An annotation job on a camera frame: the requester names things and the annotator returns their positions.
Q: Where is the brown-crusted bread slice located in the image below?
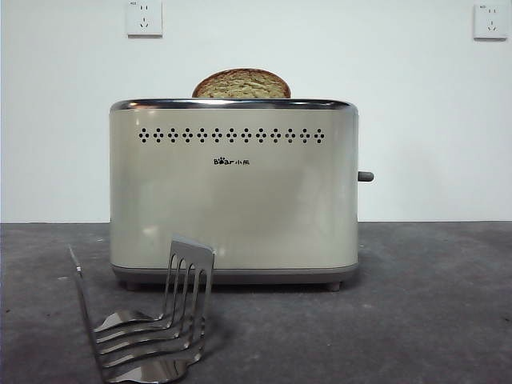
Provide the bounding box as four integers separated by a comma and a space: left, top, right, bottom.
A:
191, 68, 292, 100

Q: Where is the cream two-slot toaster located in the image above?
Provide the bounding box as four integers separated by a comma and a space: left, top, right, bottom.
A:
108, 98, 360, 292

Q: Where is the shiny metal bread rack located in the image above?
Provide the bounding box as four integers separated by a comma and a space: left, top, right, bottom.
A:
66, 234, 216, 384

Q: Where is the white wall socket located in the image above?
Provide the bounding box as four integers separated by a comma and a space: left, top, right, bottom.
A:
127, 0, 164, 39
473, 3, 509, 42

